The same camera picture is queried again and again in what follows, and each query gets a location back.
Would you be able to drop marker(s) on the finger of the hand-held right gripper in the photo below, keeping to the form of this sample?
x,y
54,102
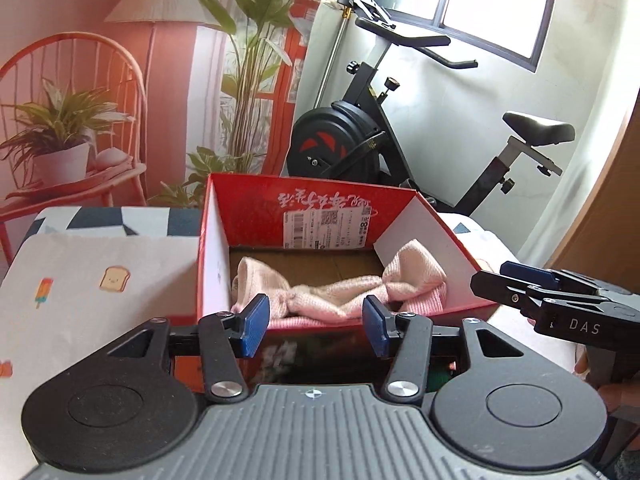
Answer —
x,y
505,292
525,271

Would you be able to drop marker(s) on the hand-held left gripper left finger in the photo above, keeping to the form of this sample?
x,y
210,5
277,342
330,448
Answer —
x,y
257,322

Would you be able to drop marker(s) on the red cardboard box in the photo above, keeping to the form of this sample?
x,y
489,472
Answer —
x,y
250,200

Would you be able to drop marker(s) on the black exercise bike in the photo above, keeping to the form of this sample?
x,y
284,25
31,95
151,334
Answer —
x,y
330,140

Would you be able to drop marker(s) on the person's right hand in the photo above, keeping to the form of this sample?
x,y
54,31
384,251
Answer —
x,y
611,397

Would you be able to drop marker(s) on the pink knitted cloth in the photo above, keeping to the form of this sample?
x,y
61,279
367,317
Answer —
x,y
320,292

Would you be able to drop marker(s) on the metal pole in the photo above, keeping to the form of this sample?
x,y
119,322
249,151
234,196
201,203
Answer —
x,y
336,55

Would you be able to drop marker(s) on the wooden board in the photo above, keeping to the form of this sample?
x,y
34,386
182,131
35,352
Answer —
x,y
615,200

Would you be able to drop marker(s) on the window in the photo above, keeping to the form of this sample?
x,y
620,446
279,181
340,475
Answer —
x,y
490,5

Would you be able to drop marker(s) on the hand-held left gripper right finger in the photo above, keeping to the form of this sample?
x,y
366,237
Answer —
x,y
375,325

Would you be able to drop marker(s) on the navy geometric patterned cloth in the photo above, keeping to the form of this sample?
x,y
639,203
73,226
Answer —
x,y
100,220

